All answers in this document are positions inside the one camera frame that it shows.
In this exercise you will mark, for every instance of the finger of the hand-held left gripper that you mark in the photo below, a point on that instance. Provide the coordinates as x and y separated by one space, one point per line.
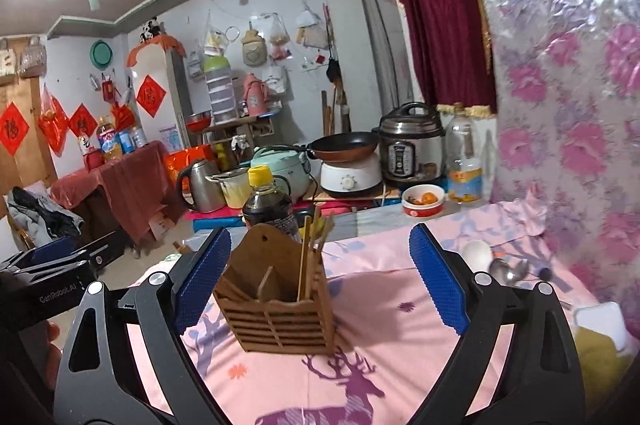
107 250

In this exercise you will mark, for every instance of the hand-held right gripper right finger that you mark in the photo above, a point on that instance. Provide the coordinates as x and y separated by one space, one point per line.
440 285

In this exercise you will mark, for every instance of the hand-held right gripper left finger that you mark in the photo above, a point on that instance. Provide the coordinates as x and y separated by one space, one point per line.
200 285

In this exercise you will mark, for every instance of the brown wooden chopstick holder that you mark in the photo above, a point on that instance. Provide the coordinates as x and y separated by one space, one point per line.
280 320

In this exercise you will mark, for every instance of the bunch of wooden chopsticks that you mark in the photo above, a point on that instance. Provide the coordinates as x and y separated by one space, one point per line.
303 255

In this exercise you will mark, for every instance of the person's left hand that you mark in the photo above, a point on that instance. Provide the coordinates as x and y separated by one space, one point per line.
52 350

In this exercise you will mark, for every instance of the white ceramic spoon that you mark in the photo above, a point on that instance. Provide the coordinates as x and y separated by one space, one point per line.
477 255

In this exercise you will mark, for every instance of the pink deer print bedsheet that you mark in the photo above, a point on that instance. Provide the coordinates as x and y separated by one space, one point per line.
400 330

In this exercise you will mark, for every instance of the cardboard box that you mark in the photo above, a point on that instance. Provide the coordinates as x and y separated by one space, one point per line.
164 225

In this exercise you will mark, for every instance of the steel spoon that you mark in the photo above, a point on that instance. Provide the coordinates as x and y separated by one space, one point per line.
505 270

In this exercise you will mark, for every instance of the maroon tablecloth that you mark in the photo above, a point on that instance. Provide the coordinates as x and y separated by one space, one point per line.
125 185

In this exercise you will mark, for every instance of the blue plastic tray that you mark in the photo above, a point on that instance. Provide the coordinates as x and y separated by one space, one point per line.
215 217

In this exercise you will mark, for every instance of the pile of dark clothes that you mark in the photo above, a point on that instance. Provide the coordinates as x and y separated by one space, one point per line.
40 215

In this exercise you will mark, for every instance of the red white bowl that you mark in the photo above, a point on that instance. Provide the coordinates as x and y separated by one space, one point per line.
424 202

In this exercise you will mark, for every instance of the red mug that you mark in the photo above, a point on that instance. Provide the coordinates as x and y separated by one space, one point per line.
93 160

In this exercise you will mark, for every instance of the steel electric kettle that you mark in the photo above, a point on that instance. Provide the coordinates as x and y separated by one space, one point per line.
202 187

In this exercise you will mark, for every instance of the yellow plastic jug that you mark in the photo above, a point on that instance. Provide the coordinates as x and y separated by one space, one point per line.
232 192

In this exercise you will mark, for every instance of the dark sauce bottle yellow cap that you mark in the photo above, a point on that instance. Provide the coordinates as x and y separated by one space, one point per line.
267 205

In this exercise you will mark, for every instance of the yellow cooking oil bottle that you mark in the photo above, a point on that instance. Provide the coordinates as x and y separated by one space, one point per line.
109 142

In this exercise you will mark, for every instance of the blue tin can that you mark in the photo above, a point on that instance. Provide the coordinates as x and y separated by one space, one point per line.
123 142

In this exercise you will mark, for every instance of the white tin can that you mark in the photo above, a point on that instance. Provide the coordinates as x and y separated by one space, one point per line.
138 137

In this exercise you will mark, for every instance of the orange red gift box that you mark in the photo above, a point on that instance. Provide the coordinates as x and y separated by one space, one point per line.
185 160

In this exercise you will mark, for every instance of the clear plastic bottle yellow label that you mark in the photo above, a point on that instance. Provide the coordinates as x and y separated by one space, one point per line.
464 165

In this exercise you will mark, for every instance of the red diamond paper decoration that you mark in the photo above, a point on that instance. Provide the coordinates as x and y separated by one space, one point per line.
151 96
14 127
82 120

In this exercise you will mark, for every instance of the red hanging bag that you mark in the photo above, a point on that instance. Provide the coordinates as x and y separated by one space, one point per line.
54 122

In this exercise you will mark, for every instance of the silver black pressure cooker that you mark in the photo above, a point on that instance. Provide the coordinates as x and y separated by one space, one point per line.
410 150

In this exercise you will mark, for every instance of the white electric hot plate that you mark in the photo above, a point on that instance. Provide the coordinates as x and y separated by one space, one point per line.
350 177

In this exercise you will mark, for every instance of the light green rice cooker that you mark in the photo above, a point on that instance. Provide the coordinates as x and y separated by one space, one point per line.
287 170

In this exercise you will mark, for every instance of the white refrigerator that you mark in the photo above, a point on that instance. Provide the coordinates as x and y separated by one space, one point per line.
170 105

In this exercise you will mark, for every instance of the red rimmed steel basin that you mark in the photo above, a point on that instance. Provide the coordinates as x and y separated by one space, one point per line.
199 121

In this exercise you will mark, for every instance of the brown frying pan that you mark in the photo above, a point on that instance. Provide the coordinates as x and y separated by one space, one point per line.
345 146

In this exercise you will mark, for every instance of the stacked steamer green lid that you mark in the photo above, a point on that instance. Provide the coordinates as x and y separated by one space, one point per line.
220 92

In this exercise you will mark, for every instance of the green round plate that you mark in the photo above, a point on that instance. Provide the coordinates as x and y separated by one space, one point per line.
100 54

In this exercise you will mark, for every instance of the pink thermos flask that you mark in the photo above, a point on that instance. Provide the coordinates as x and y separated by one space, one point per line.
255 95

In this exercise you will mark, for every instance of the woven hanging bag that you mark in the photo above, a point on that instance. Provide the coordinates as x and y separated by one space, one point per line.
32 60

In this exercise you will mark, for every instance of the orange cloth cover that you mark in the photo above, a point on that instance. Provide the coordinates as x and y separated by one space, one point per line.
155 47

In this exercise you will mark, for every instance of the white hanging bag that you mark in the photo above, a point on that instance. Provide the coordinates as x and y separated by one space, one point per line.
275 81

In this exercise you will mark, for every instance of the panda plush toy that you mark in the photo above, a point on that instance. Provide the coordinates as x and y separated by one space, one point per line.
150 30

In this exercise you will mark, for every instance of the beige hanging pouch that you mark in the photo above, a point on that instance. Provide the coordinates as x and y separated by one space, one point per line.
252 50

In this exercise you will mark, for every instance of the maroon velvet curtain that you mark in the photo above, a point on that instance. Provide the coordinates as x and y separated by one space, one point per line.
440 5

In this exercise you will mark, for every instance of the purple floral wall covering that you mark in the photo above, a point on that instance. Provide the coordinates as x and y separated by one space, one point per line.
560 80

